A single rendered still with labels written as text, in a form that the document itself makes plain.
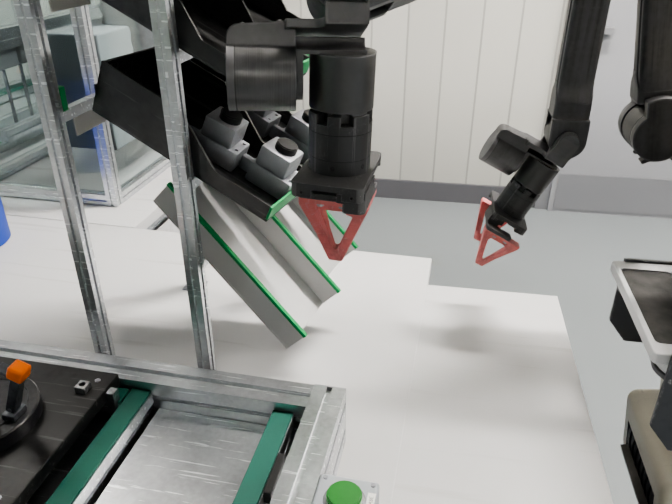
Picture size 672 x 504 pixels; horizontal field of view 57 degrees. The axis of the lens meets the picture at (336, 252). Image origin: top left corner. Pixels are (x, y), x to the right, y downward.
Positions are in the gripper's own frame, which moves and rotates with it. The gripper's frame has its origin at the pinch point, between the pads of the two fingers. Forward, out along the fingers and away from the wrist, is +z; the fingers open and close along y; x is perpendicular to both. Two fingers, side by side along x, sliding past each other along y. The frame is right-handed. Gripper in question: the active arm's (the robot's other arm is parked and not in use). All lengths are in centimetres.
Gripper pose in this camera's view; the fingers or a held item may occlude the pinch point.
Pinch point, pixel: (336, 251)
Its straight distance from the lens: 61.3
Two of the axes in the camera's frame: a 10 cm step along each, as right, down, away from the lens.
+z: -0.3, 8.8, 4.8
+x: 9.7, 1.3, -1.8
